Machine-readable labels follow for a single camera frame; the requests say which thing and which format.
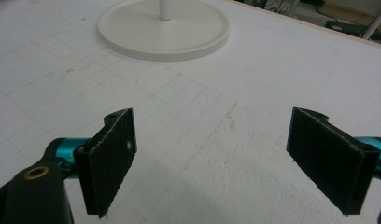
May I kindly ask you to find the white round stand base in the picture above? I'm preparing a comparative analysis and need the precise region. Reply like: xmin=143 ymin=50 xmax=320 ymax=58
xmin=96 ymin=0 xmax=231 ymax=63

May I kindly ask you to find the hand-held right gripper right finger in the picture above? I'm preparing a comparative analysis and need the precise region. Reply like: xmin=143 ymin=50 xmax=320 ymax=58
xmin=286 ymin=106 xmax=381 ymax=217

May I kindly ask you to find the white metal stand leg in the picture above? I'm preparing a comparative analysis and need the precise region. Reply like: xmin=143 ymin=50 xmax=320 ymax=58
xmin=361 ymin=0 xmax=381 ymax=41

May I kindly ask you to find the black power strip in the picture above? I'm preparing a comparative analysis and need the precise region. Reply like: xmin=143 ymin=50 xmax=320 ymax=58
xmin=324 ymin=20 xmax=381 ymax=41

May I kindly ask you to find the black cable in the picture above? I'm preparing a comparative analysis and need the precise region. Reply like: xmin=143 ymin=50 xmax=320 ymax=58
xmin=314 ymin=0 xmax=341 ymax=23

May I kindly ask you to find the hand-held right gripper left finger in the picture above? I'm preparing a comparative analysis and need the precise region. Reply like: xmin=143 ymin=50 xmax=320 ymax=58
xmin=73 ymin=107 xmax=138 ymax=218

